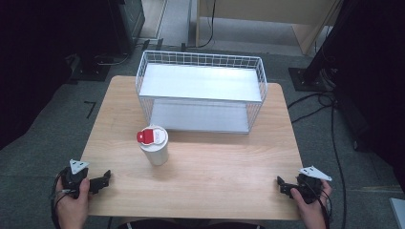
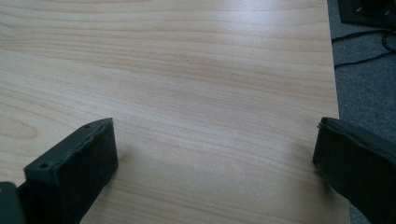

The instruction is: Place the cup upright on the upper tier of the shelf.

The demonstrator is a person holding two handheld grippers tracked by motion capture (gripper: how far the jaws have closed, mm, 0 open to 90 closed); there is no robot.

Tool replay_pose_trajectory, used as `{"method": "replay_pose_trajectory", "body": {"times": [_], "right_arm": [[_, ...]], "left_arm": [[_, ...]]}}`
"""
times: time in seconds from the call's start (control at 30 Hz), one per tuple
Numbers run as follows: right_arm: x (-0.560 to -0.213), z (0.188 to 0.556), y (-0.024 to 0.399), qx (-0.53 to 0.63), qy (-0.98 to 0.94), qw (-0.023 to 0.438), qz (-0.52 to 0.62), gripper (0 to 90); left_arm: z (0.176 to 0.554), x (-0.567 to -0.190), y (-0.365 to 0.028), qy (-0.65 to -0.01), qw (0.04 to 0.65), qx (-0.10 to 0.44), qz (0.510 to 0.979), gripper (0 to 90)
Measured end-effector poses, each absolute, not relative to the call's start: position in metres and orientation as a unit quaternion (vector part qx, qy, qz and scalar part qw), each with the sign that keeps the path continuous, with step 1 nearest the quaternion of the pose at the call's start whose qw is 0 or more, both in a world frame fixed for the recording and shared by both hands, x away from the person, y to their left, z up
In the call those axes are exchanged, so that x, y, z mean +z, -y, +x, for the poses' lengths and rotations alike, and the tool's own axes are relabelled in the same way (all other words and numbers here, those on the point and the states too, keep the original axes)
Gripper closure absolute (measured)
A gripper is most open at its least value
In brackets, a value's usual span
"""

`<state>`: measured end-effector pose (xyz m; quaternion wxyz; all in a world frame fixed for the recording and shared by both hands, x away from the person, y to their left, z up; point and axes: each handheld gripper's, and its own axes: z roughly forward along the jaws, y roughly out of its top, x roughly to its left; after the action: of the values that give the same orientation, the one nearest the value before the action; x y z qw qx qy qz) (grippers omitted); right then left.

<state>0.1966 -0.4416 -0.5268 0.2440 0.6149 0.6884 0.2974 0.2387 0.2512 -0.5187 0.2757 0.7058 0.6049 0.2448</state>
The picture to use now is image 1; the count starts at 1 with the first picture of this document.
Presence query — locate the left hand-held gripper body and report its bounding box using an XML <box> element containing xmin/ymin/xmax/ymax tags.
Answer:
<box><xmin>60</xmin><ymin>158</ymin><xmax>91</xmax><ymax>200</ymax></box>

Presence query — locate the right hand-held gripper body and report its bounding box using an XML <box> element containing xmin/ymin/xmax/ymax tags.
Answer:
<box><xmin>295</xmin><ymin>165</ymin><xmax>332</xmax><ymax>205</ymax></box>

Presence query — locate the white cup with red lid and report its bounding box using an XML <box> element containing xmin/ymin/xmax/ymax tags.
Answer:
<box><xmin>136</xmin><ymin>124</ymin><xmax>170</xmax><ymax>167</ymax></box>

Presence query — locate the white wire shelf rack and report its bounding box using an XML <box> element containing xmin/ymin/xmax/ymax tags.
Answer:
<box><xmin>135</xmin><ymin>50</ymin><xmax>268</xmax><ymax>135</ymax></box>

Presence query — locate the person's right hand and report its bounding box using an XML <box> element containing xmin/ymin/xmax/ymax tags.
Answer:
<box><xmin>289</xmin><ymin>178</ymin><xmax>333</xmax><ymax>229</ymax></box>

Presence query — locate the person's left hand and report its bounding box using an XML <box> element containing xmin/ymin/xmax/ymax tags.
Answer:
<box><xmin>54</xmin><ymin>177</ymin><xmax>93</xmax><ymax>229</ymax></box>

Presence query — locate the white flat object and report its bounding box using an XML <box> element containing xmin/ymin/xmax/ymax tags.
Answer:
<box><xmin>389</xmin><ymin>197</ymin><xmax>405</xmax><ymax>229</ymax></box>

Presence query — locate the black stand base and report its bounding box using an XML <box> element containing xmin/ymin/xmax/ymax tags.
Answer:
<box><xmin>65</xmin><ymin>52</ymin><xmax>113</xmax><ymax>83</ymax></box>

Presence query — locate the dark cabinet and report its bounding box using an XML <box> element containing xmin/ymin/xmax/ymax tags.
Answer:
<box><xmin>104</xmin><ymin>0</ymin><xmax>146</xmax><ymax>56</ymax></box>

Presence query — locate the beige wooden furniture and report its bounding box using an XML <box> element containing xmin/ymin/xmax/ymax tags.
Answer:
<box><xmin>194</xmin><ymin>0</ymin><xmax>343</xmax><ymax>56</ymax></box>

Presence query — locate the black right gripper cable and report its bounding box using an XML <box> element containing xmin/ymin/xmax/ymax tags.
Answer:
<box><xmin>305</xmin><ymin>182</ymin><xmax>334</xmax><ymax>229</ymax></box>

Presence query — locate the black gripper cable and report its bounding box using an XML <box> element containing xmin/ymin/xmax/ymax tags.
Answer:
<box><xmin>305</xmin><ymin>182</ymin><xmax>334</xmax><ymax>229</ymax></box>
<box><xmin>50</xmin><ymin>170</ymin><xmax>71</xmax><ymax>229</ymax></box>

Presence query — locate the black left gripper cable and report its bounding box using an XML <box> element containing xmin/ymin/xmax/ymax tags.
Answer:
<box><xmin>50</xmin><ymin>170</ymin><xmax>71</xmax><ymax>229</ymax></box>

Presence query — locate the long black floor cable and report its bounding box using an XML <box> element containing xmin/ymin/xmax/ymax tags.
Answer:
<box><xmin>330</xmin><ymin>94</ymin><xmax>348</xmax><ymax>229</ymax></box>

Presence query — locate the black stand with base plate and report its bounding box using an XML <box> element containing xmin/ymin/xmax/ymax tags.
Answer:
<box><xmin>288</xmin><ymin>0</ymin><xmax>352</xmax><ymax>94</ymax></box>

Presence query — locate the black hanging cable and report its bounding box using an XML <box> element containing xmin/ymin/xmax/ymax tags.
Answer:
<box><xmin>181</xmin><ymin>0</ymin><xmax>218</xmax><ymax>52</ymax></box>

